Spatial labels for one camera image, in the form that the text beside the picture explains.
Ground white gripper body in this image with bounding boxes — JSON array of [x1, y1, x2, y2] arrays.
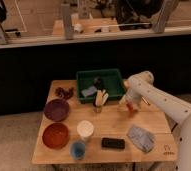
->
[[119, 93, 141, 108]]

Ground orange red pepper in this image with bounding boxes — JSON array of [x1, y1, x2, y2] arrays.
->
[[126, 103, 134, 117]]

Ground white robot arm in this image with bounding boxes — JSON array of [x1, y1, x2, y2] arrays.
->
[[122, 71, 191, 171]]

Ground orange round fruit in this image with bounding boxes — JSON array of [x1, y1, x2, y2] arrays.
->
[[124, 80, 129, 89]]

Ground black object in bin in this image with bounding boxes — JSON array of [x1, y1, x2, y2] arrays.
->
[[93, 77, 104, 90]]

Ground blue sponge in bin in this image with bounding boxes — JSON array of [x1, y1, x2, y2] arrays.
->
[[81, 86, 97, 97]]

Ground grey folded cloth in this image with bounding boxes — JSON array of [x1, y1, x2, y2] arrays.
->
[[127, 125, 155, 153]]

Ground green plastic bin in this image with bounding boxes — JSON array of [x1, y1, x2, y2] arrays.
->
[[76, 69, 125, 104]]

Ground black rectangular case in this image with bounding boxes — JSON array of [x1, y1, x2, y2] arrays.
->
[[101, 138, 125, 149]]

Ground white cup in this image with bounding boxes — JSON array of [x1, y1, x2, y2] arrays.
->
[[77, 120, 94, 141]]

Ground dark grapes bunch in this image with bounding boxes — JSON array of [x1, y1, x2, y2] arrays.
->
[[55, 87, 74, 100]]

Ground blue cup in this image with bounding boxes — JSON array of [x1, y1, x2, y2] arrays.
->
[[70, 141, 86, 160]]

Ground purple bowl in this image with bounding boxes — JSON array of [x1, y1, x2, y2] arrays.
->
[[44, 99, 70, 122]]

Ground small wooden background table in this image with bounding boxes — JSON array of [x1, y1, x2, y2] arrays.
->
[[52, 18, 120, 36]]

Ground orange bowl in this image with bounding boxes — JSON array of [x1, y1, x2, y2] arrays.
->
[[42, 123, 69, 149]]

